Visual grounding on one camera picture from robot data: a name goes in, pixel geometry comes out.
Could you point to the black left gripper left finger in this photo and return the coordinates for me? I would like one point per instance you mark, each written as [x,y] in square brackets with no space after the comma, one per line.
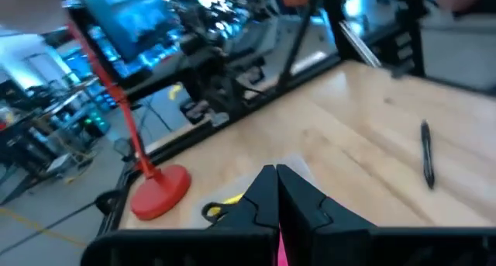
[259,208]

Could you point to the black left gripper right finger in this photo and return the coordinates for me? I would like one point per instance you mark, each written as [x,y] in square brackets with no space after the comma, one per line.
[306,219]

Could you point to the yellow highlighter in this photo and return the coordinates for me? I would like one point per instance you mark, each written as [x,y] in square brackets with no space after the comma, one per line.
[234,199]

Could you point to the pink pencil with yellow eraser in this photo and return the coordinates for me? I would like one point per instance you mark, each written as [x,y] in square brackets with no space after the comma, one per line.
[283,254]

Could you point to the red desk lamp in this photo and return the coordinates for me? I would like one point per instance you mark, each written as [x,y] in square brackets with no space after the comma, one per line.
[160,192]

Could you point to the black gel pen clear barrel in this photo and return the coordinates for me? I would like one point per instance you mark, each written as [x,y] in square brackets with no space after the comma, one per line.
[427,157]

